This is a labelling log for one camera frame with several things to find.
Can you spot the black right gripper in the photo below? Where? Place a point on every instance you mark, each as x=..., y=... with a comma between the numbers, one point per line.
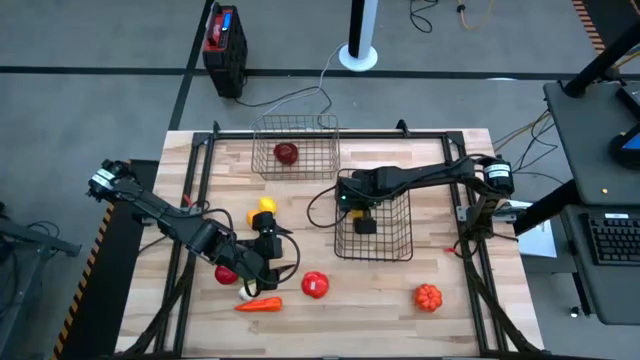
x=360, y=192

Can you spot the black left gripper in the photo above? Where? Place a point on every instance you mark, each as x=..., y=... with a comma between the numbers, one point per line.
x=267, y=255

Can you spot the orange-red round fruit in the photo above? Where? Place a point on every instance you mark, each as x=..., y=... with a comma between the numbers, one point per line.
x=315, y=286

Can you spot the yellow lemon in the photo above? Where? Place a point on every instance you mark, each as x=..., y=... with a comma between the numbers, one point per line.
x=268, y=204

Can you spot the orange carrot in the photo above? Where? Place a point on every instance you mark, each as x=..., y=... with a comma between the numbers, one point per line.
x=262, y=304

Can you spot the white garlic bulb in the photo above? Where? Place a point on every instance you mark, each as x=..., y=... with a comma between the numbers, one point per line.
x=245, y=294

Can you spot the small shiny red fruit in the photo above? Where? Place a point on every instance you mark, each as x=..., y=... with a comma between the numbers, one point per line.
x=224, y=276

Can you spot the orange pumpkin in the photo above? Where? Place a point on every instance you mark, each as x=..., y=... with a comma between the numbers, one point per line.
x=428, y=298

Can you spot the dark red apple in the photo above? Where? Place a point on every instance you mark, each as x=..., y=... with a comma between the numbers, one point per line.
x=286, y=153

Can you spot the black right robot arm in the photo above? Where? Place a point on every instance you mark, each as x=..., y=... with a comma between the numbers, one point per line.
x=430, y=174

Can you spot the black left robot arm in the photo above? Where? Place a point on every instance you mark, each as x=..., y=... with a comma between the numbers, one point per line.
x=150, y=202

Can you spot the small red clip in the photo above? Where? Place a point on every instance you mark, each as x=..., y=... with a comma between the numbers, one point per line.
x=188, y=201
x=451, y=250

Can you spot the white paper sheet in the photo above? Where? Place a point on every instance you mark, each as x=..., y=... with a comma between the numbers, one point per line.
x=537, y=242

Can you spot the black platform with hazard stripes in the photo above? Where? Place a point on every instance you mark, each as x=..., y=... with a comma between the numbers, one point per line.
x=587, y=25
x=110, y=280

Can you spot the red and black toolbox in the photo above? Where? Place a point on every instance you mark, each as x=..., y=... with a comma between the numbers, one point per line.
x=225, y=55

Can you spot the small round caster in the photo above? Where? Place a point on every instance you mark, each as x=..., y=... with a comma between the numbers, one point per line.
x=575, y=312

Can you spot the dark grey desk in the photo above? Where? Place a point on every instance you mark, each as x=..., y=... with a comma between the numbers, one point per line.
x=580, y=150

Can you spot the black keyboard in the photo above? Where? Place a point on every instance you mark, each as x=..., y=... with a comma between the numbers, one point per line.
x=615, y=240

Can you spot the grey metal stand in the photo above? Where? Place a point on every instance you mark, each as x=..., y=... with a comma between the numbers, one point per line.
x=30, y=235

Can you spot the black device with blue screen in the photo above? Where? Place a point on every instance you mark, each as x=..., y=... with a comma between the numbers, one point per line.
x=627, y=150

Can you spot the grey metal bracket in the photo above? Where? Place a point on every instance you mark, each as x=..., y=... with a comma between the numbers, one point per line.
x=462, y=213

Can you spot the post with white round base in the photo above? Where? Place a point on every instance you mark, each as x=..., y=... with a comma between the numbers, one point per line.
x=359, y=57

